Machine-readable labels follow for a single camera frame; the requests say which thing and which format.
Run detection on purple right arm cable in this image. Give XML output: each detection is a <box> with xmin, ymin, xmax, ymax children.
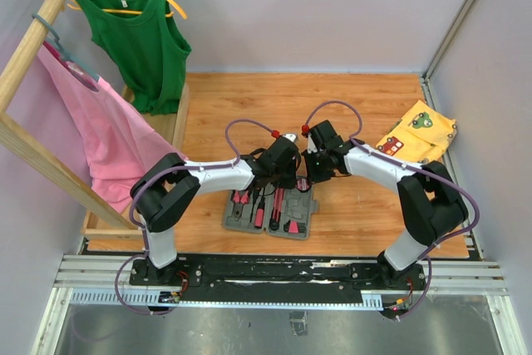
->
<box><xmin>301</xmin><ymin>99</ymin><xmax>482</xmax><ymax>323</ymax></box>

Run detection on pink handled pliers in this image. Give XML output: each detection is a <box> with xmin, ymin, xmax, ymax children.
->
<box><xmin>232</xmin><ymin>190</ymin><xmax>249</xmax><ymax>220</ymax></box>

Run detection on aluminium frame post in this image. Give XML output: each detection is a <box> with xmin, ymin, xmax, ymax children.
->
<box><xmin>420</xmin><ymin>0</ymin><xmax>506</xmax><ymax>81</ymax></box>

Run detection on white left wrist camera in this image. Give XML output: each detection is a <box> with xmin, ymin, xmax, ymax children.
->
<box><xmin>271</xmin><ymin>130</ymin><xmax>298</xmax><ymax>143</ymax></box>

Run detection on pink shirt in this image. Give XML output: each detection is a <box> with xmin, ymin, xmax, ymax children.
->
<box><xmin>37</xmin><ymin>43</ymin><xmax>187</xmax><ymax>213</ymax></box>

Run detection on yellow patterned cloth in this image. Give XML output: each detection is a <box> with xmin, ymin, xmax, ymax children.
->
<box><xmin>376</xmin><ymin>101</ymin><xmax>457</xmax><ymax>164</ymax></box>

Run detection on grey plastic tool case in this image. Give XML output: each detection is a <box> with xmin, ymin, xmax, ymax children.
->
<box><xmin>221</xmin><ymin>185</ymin><xmax>318</xmax><ymax>240</ymax></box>

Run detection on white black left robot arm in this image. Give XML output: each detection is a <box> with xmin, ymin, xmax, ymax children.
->
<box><xmin>130</xmin><ymin>133</ymin><xmax>298</xmax><ymax>285</ymax></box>

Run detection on black electrical tape roll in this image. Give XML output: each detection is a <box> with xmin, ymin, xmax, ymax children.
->
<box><xmin>296</xmin><ymin>178</ymin><xmax>312</xmax><ymax>192</ymax></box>

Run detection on pink hex key set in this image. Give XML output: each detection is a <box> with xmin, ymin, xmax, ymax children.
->
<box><xmin>283</xmin><ymin>220</ymin><xmax>307</xmax><ymax>235</ymax></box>

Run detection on wooden clothes rack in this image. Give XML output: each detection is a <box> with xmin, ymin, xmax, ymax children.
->
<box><xmin>0</xmin><ymin>0</ymin><xmax>190</xmax><ymax>241</ymax></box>

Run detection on green tank top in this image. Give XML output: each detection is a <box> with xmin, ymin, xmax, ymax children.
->
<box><xmin>75</xmin><ymin>0</ymin><xmax>192</xmax><ymax>116</ymax></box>

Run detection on grey clothes hanger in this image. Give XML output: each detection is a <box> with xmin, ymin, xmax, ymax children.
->
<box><xmin>32</xmin><ymin>13</ymin><xmax>100</xmax><ymax>92</ymax></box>

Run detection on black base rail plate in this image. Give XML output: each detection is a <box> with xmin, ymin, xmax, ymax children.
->
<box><xmin>129</xmin><ymin>254</ymin><xmax>426</xmax><ymax>304</ymax></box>

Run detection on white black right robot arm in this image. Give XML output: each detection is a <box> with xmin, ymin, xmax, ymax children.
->
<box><xmin>302</xmin><ymin>120</ymin><xmax>469</xmax><ymax>288</ymax></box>

